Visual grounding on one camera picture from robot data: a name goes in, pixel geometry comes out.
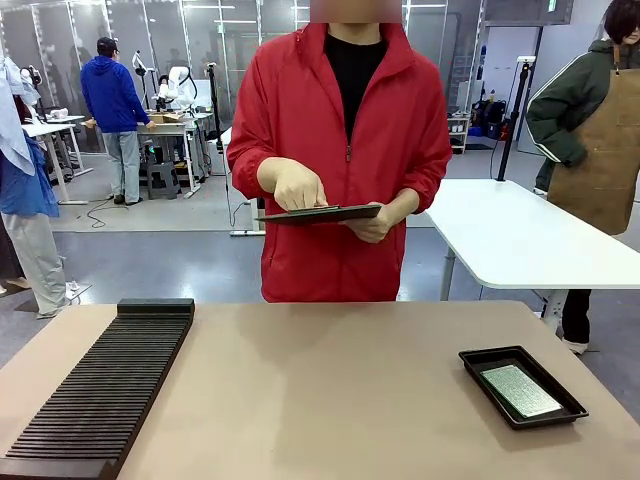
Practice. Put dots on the red jacket person left hand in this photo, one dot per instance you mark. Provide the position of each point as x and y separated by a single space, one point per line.
372 225

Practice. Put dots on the red jacket person right hand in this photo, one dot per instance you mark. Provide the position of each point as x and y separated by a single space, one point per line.
297 187

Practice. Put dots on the grey clipboard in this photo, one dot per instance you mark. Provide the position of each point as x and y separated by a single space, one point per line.
320 215

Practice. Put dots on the green PCB board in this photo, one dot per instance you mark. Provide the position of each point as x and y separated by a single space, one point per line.
522 391

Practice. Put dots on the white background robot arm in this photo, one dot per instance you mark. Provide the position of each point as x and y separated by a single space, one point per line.
177 87

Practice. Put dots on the black slotted PCB rack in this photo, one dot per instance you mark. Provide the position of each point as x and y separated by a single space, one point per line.
107 385

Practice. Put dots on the white standing desk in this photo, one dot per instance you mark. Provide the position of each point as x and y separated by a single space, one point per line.
245 220

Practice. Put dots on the person in red jacket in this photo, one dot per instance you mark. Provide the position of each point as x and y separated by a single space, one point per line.
345 125

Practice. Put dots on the wooden shoe shelf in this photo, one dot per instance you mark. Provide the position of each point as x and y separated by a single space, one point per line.
460 134

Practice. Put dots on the grey plastic step stool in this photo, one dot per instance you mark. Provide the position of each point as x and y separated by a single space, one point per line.
162 180

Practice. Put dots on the background desk with cardboard box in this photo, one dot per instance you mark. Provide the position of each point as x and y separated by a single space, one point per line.
170 127

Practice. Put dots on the flat cardboard box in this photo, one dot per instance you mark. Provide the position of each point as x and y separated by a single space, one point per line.
167 117

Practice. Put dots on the white table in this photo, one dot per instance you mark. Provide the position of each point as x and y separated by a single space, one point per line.
530 235

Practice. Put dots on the black bags pile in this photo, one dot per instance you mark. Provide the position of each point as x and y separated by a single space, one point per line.
492 120

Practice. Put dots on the black tripod pole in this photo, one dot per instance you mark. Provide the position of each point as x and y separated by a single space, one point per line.
512 120

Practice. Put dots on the black plastic tray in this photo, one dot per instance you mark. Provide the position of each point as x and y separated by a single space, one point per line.
490 362

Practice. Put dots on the person in blue hoodie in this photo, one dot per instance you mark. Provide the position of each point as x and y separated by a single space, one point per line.
112 100

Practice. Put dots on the person in brown apron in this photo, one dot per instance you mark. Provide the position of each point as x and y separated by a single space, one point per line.
595 125

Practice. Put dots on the white background desk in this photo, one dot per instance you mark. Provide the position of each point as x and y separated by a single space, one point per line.
50 130

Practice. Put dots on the person in light blue shirt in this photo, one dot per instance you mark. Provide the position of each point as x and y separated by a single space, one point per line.
25 200

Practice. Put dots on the black camera stand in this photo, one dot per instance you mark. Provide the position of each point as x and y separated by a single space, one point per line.
141 70

